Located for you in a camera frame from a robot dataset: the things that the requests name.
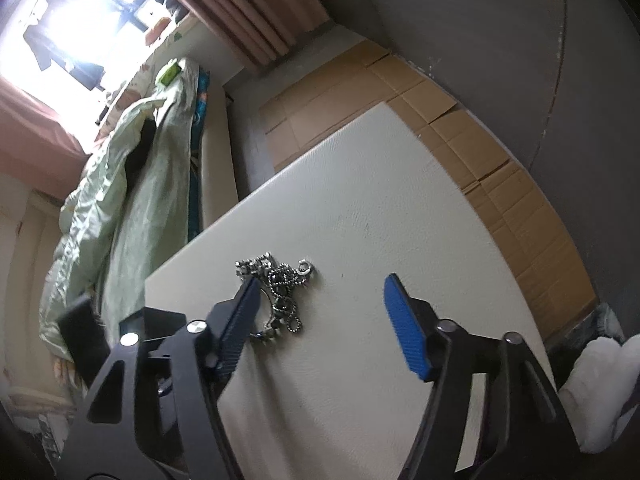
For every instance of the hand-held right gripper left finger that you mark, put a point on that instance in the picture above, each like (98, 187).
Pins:
(235, 330)

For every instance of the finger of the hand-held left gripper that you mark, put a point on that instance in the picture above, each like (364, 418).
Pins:
(82, 329)

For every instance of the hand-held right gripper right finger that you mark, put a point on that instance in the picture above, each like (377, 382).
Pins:
(405, 330)

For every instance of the floral pillow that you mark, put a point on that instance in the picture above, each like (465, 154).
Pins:
(62, 376)

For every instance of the cream headboard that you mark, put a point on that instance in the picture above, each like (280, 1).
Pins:
(30, 260)

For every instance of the green duvet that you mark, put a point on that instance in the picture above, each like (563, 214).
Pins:
(95, 210)

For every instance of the white bed base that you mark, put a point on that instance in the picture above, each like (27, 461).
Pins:
(217, 170)

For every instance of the green bed sheet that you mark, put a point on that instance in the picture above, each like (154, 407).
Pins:
(160, 185)

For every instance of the cardboard sheets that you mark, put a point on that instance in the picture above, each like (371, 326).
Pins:
(525, 210)

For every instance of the black garment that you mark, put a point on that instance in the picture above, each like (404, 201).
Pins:
(137, 152)

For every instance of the dark crumpled bag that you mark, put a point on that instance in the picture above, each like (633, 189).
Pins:
(602, 321)

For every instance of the white fluffy cloth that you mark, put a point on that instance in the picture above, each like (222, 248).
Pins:
(600, 380)

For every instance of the pink curtain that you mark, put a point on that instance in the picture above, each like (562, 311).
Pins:
(250, 10)
(35, 130)

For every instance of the blue patterned mattress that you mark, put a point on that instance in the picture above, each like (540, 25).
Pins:
(196, 120)

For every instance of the green tissue pack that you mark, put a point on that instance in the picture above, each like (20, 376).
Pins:
(170, 74)

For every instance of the hanging dark clothes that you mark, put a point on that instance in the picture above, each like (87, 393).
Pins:
(47, 47)

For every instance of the orange plush toy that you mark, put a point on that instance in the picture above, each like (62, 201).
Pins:
(157, 28)

